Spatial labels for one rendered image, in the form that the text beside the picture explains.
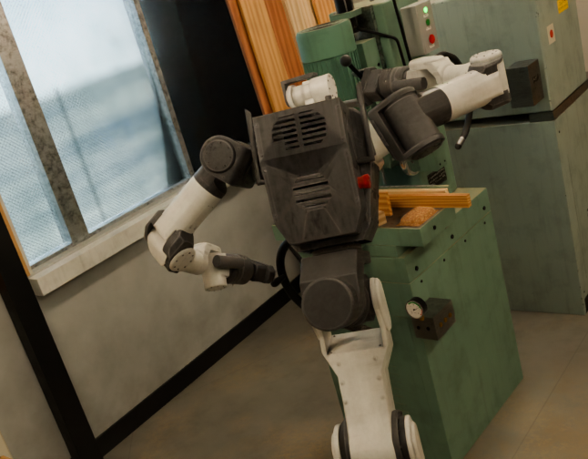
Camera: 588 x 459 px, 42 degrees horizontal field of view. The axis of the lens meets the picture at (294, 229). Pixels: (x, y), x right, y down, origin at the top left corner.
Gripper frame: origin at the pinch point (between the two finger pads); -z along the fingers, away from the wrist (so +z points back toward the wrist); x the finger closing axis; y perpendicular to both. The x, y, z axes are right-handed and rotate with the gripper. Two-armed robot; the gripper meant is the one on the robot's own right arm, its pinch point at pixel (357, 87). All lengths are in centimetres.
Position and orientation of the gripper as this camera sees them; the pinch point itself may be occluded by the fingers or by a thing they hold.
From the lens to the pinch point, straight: 231.2
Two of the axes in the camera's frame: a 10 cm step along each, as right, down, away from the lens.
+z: 7.5, 0.2, -6.6
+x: -2.9, 9.1, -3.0
